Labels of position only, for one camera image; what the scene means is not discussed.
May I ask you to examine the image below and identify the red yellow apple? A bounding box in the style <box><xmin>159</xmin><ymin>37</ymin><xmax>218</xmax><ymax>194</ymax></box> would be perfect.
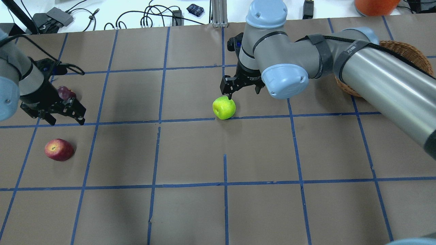
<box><xmin>45</xmin><ymin>138</ymin><xmax>75</xmax><ymax>162</ymax></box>

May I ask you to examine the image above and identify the green apple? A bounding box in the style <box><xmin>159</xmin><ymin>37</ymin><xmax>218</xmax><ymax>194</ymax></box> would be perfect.
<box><xmin>212</xmin><ymin>96</ymin><xmax>236</xmax><ymax>120</ymax></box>

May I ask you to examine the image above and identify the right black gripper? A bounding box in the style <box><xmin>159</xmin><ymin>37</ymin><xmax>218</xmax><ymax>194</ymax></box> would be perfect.
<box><xmin>220</xmin><ymin>63</ymin><xmax>265</xmax><ymax>100</ymax></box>

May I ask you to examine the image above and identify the aluminium frame post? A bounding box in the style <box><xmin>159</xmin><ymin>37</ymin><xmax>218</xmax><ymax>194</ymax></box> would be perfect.
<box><xmin>210</xmin><ymin>0</ymin><xmax>228</xmax><ymax>28</ymax></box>

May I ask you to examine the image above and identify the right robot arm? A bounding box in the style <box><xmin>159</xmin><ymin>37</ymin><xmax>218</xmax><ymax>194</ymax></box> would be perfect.
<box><xmin>220</xmin><ymin>0</ymin><xmax>436</xmax><ymax>158</ymax></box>

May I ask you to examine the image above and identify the black power adapter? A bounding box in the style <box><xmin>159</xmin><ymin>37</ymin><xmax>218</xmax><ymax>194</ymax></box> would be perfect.
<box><xmin>302</xmin><ymin>0</ymin><xmax>314</xmax><ymax>19</ymax></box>

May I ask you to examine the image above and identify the dark red apple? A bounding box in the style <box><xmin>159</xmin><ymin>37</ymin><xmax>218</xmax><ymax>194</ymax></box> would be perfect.
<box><xmin>57</xmin><ymin>86</ymin><xmax>77</xmax><ymax>101</ymax></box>

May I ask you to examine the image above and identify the wicker basket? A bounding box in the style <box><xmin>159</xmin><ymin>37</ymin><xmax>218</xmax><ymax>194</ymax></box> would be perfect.
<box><xmin>334</xmin><ymin>41</ymin><xmax>435</xmax><ymax>103</ymax></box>

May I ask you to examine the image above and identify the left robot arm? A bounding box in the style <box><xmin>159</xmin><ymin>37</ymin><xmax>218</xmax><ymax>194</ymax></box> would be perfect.
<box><xmin>0</xmin><ymin>31</ymin><xmax>86</xmax><ymax>126</ymax></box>

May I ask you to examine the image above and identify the orange bucket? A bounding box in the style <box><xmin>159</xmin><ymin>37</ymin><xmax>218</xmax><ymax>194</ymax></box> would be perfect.
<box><xmin>354</xmin><ymin>0</ymin><xmax>400</xmax><ymax>16</ymax></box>

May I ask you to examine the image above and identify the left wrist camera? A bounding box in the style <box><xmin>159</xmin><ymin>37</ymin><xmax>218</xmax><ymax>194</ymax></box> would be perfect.
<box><xmin>35</xmin><ymin>58</ymin><xmax>67</xmax><ymax>76</ymax></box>

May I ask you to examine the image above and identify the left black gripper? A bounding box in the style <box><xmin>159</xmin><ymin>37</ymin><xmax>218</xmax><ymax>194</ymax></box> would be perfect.
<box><xmin>20</xmin><ymin>83</ymin><xmax>86</xmax><ymax>126</ymax></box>

